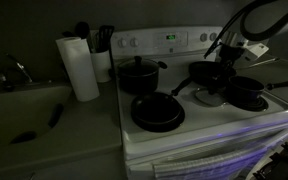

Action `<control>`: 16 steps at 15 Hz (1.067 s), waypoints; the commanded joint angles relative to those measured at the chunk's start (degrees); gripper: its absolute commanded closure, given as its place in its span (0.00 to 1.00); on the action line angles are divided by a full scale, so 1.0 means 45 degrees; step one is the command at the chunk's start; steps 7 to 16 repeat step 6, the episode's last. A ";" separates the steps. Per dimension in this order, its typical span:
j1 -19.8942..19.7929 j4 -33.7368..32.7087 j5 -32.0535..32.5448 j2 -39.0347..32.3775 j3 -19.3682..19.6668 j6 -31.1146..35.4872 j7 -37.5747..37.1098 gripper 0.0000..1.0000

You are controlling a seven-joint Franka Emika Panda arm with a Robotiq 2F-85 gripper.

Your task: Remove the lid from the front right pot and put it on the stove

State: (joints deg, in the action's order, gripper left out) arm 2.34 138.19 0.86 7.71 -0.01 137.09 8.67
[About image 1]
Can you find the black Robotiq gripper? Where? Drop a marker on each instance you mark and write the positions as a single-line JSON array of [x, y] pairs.
[[229, 60]]

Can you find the glass saucepan lid with knob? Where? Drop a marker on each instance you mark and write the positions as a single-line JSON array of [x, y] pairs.
[[205, 98]]

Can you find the white electric stove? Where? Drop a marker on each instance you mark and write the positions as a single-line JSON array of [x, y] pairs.
[[197, 116]]

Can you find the round stove knob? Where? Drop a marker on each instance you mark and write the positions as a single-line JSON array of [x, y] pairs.
[[121, 42], [203, 37], [134, 42], [213, 36]]

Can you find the large pot lid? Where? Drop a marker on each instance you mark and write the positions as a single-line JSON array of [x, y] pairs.
[[140, 66]]

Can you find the large black pot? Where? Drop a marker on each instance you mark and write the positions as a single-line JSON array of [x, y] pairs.
[[137, 83]]

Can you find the small black saucepan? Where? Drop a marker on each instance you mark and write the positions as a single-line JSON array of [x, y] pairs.
[[245, 93]]

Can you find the white utensil holder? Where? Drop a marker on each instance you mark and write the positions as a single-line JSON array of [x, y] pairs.
[[101, 66]]

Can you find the black slotted spatula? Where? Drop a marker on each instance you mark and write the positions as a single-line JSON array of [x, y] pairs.
[[105, 33]]

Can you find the white paper towel roll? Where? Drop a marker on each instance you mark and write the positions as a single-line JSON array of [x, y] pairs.
[[79, 70]]

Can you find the black ladle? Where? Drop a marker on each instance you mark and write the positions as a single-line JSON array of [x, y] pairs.
[[82, 29]]

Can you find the black oblong utensil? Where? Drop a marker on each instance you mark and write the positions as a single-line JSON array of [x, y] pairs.
[[55, 115]]

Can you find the kitchen sink basin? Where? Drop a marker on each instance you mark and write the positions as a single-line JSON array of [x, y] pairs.
[[24, 110]]

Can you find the metal sink faucet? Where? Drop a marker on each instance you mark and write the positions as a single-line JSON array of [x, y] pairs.
[[19, 66]]

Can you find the dark sink sprayer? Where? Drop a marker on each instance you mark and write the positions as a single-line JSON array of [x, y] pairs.
[[5, 83]]

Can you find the white wrist mount plate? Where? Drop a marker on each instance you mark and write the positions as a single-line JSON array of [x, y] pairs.
[[257, 51]]

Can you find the black metal equipment frame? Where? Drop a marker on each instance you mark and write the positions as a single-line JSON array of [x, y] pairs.
[[280, 163]]

